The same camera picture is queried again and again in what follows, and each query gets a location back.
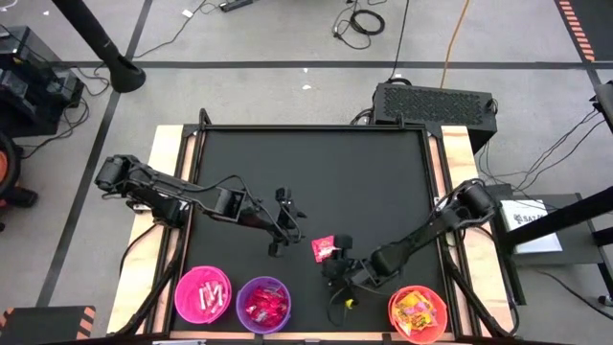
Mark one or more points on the black monitor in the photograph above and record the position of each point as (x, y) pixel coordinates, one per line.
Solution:
(606, 103)

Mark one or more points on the white printed sheet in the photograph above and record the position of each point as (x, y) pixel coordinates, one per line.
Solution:
(536, 239)

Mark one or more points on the light wooden board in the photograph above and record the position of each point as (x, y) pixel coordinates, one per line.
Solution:
(139, 259)
(479, 268)

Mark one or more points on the black power strip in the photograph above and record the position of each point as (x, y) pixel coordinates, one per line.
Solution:
(234, 5)

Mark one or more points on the orange black floor machine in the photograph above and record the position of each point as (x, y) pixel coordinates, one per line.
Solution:
(7, 167)

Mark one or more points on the black equipment box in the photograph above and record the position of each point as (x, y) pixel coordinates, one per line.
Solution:
(29, 86)

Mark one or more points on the pink plastic bucket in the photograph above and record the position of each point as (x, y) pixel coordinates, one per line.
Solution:
(187, 302)

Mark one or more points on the Smarties candy roll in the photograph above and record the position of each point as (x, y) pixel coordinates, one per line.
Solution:
(216, 293)
(210, 291)
(203, 297)

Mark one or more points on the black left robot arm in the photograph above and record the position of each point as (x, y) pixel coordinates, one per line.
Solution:
(163, 189)

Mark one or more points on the black table frame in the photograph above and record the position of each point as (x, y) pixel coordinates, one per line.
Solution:
(311, 127)

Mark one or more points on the black computer tower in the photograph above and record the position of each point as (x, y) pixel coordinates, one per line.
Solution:
(433, 108)

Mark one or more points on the black mat striped corners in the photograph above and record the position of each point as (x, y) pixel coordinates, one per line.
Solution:
(43, 326)

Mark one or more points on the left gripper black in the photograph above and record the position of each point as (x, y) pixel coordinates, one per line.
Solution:
(280, 220)

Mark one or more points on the purple plastic bucket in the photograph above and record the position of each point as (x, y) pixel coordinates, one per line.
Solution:
(242, 306)

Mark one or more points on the orange plastic bucket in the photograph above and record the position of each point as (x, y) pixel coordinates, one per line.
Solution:
(441, 311)

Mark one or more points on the yellow Sour Patch candy pack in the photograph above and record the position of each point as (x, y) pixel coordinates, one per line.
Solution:
(426, 306)
(401, 318)
(408, 302)
(428, 322)
(416, 322)

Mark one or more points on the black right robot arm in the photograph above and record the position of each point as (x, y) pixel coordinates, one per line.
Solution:
(431, 230)

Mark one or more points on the black metal stand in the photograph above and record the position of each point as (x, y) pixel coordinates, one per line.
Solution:
(565, 218)

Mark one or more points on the black pole with round base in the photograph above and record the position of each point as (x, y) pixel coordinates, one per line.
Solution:
(96, 40)

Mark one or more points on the black mat striped edge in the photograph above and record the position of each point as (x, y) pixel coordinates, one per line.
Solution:
(598, 24)

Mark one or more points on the yellow tag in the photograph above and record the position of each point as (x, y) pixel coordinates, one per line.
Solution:
(349, 303)

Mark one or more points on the black support strut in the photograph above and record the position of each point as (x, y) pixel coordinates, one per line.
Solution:
(149, 297)
(474, 297)

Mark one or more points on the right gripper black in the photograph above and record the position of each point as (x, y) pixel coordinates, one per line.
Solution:
(349, 270)

